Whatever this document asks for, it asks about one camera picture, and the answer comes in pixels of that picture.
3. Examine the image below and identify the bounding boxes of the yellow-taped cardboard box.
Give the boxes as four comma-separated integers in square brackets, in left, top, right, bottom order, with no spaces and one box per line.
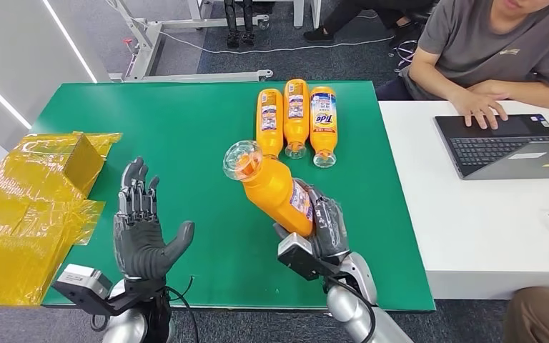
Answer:
[0,131,123,307]

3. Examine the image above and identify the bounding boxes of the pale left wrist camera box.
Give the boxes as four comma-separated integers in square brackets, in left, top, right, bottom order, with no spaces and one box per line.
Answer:
[51,264,114,309]

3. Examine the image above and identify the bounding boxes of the office chair base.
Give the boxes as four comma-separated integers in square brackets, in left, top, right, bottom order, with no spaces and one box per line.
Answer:
[387,40,418,74]

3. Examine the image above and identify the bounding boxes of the orange Tide bottle label up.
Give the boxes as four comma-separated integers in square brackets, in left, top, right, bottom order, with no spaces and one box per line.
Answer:
[309,86,339,169]

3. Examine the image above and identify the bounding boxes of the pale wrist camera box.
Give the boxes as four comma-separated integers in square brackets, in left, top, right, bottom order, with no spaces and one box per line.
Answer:
[51,264,114,309]
[277,232,330,281]

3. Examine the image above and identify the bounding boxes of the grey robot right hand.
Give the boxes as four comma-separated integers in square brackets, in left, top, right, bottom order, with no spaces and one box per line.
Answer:
[272,177,351,266]

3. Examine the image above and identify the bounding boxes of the orange bottle with blue-tinted cap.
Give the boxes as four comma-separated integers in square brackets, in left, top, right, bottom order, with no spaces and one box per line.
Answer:
[256,88,285,159]

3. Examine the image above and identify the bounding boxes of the white floor cable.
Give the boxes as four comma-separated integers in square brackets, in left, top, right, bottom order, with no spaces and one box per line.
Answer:
[104,0,394,55]

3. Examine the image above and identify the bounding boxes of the person's legs in black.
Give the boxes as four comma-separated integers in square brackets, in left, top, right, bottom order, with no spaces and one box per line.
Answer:
[302,0,439,46]

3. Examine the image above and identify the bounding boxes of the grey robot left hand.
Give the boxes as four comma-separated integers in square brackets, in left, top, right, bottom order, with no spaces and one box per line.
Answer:
[113,156,196,282]

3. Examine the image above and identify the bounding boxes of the green table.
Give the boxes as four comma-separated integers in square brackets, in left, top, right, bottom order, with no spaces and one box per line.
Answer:
[30,80,437,312]

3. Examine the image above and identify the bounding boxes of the white metal stand frame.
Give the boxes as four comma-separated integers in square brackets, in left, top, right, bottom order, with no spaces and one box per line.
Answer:
[104,0,274,84]

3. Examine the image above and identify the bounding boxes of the dark grey laptop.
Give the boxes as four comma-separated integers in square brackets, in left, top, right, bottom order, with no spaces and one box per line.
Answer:
[434,113,549,181]

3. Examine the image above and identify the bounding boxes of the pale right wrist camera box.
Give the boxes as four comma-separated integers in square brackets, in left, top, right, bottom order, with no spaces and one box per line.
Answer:
[277,232,330,281]

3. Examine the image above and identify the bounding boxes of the orange detergent bottle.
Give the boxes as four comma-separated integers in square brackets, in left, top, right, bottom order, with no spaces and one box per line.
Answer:
[283,79,310,159]
[222,139,315,238]

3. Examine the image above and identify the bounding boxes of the seated person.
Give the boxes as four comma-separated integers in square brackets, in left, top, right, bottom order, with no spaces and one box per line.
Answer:
[376,0,549,130]

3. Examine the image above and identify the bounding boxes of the person's knee in brown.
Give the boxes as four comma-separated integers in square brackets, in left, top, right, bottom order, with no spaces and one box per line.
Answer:
[504,285,549,343]

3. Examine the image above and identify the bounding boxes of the person's right hand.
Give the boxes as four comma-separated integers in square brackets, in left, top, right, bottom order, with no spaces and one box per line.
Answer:
[448,89,510,130]

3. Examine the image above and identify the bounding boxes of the white desk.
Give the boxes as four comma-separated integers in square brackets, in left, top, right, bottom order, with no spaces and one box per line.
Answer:
[377,99,549,300]

